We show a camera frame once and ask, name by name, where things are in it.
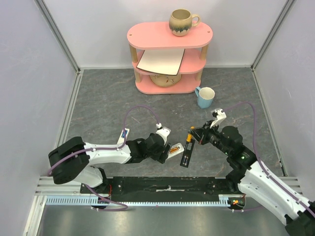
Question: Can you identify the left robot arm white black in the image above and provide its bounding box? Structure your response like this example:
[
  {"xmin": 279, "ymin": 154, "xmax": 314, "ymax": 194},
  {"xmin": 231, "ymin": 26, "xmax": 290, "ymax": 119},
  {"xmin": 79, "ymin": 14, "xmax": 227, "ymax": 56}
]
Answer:
[{"xmin": 48, "ymin": 131, "xmax": 172, "ymax": 193}]

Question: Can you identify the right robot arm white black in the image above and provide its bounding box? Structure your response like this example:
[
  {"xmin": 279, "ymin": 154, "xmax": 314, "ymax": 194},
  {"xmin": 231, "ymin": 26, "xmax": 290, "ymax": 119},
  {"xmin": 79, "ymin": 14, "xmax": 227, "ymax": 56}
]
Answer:
[{"xmin": 189, "ymin": 122, "xmax": 315, "ymax": 236}]

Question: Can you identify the black remote control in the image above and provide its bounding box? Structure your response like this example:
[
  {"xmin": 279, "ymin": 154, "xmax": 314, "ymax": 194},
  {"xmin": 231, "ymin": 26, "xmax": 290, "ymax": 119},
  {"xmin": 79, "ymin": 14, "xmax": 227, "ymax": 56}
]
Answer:
[{"xmin": 180, "ymin": 139, "xmax": 195, "ymax": 168}]

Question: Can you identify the light blue mug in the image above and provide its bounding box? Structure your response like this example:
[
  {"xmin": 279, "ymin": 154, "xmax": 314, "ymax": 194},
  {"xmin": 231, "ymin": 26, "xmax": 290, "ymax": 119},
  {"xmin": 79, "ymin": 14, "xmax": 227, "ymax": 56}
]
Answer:
[{"xmin": 195, "ymin": 87, "xmax": 215, "ymax": 109}]

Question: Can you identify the beige floral bowl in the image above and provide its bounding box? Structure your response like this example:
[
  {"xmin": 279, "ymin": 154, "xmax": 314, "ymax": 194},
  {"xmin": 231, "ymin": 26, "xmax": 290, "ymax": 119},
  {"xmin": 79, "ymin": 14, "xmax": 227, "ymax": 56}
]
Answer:
[{"xmin": 149, "ymin": 74, "xmax": 182, "ymax": 88}]

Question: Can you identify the white board black edge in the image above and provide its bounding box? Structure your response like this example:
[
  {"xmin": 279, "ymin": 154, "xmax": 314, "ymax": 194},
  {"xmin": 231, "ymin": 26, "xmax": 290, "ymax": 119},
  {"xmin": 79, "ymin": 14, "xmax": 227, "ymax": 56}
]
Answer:
[{"xmin": 136, "ymin": 49, "xmax": 185, "ymax": 75}]

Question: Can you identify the pink three tier shelf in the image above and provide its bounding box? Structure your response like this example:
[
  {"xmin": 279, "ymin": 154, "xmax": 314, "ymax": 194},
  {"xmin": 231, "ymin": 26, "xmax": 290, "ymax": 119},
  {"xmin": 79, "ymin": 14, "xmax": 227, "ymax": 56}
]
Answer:
[{"xmin": 127, "ymin": 22, "xmax": 213, "ymax": 94}]

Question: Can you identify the beige ceramic mug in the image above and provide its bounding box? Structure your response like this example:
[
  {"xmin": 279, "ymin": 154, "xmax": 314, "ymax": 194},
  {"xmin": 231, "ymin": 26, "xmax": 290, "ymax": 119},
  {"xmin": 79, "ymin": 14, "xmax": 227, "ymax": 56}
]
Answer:
[{"xmin": 169, "ymin": 9, "xmax": 201, "ymax": 36}]

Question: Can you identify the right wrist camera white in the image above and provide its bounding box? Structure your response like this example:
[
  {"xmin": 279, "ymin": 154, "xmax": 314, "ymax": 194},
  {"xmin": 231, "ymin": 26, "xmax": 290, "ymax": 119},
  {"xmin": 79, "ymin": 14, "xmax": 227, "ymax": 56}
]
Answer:
[{"xmin": 210, "ymin": 108, "xmax": 226, "ymax": 128}]

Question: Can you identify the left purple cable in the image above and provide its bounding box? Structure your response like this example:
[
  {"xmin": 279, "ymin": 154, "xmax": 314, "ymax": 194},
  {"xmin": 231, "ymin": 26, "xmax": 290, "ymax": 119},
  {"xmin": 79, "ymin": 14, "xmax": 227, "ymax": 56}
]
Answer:
[{"xmin": 47, "ymin": 105, "xmax": 162, "ymax": 212}]

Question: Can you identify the purple cable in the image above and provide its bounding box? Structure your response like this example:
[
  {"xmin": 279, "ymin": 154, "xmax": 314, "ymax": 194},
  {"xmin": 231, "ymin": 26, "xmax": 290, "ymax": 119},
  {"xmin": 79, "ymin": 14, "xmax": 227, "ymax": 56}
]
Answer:
[
  {"xmin": 47, "ymin": 105, "xmax": 162, "ymax": 212},
  {"xmin": 225, "ymin": 102, "xmax": 315, "ymax": 214}
]

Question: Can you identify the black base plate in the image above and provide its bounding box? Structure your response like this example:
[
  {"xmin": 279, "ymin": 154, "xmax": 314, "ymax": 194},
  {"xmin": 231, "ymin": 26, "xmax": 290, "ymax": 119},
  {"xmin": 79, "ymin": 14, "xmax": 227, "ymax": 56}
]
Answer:
[{"xmin": 94, "ymin": 177, "xmax": 242, "ymax": 202}]

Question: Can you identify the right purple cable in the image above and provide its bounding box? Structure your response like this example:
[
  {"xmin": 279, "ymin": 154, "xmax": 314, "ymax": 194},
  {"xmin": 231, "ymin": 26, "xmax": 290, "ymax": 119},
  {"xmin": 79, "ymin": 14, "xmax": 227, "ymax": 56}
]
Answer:
[{"xmin": 225, "ymin": 102, "xmax": 315, "ymax": 214}]

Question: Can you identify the blue slotted cable duct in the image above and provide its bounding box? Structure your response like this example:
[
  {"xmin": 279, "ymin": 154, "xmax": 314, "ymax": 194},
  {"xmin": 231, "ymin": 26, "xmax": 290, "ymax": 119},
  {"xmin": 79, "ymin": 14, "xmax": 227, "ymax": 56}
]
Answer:
[{"xmin": 45, "ymin": 196, "xmax": 232, "ymax": 207}]

